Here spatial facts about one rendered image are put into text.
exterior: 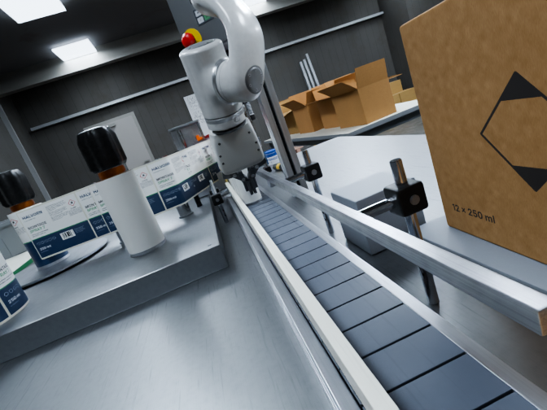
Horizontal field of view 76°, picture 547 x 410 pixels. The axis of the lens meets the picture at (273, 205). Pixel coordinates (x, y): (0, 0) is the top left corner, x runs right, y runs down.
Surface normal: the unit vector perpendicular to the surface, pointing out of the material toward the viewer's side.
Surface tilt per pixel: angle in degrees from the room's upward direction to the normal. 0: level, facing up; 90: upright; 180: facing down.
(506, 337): 0
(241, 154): 114
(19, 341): 90
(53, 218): 90
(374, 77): 100
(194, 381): 0
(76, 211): 90
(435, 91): 90
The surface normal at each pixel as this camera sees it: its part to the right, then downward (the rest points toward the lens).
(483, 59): -0.93, 0.36
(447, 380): -0.34, -0.91
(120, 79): 0.28, 0.15
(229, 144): 0.24, 0.52
